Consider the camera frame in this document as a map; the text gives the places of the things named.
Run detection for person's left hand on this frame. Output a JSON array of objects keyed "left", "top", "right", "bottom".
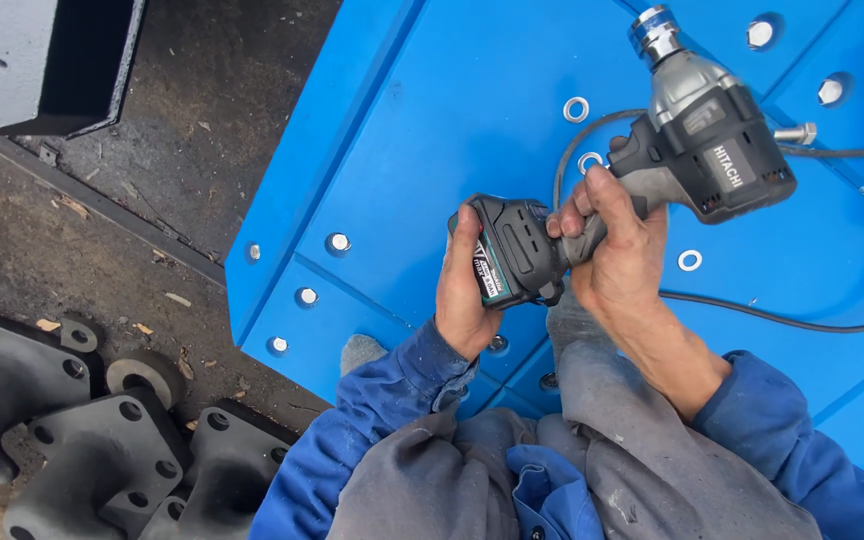
[{"left": 435, "top": 199, "right": 505, "bottom": 361}]

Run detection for person's right hand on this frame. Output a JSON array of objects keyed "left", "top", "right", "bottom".
[{"left": 546, "top": 135, "right": 671, "bottom": 333}]

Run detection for black tool battery pack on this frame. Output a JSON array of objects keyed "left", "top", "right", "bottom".
[{"left": 447, "top": 193, "right": 570, "bottom": 311}]

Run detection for grey black cordless impact wrench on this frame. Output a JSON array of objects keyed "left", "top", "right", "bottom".
[{"left": 552, "top": 30, "right": 799, "bottom": 273}]

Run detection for large blue metal panel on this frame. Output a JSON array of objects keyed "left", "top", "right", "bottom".
[{"left": 225, "top": 0, "right": 864, "bottom": 537}]

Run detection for chrome impact socket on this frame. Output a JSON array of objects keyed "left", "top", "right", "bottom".
[{"left": 628, "top": 5, "right": 682, "bottom": 63}]

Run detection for loose steel hex bolt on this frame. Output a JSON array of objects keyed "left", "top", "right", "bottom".
[{"left": 773, "top": 122, "right": 819, "bottom": 147}]

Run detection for person's grey trouser legs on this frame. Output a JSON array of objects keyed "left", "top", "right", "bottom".
[{"left": 325, "top": 281, "right": 825, "bottom": 540}]

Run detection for person's blue jacket front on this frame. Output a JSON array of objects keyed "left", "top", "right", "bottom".
[{"left": 507, "top": 444, "right": 607, "bottom": 540}]

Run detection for thick black cable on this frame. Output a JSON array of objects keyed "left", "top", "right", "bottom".
[{"left": 658, "top": 37, "right": 864, "bottom": 335}]

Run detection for black cast metal bracket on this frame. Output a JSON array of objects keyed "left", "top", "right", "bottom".
[
  {"left": 3, "top": 348, "right": 195, "bottom": 540},
  {"left": 138, "top": 399, "right": 300, "bottom": 540},
  {"left": 0, "top": 310, "right": 108, "bottom": 486}
]

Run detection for dark metal floor rail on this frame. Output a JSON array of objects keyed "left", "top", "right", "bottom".
[{"left": 0, "top": 136, "right": 228, "bottom": 289}]

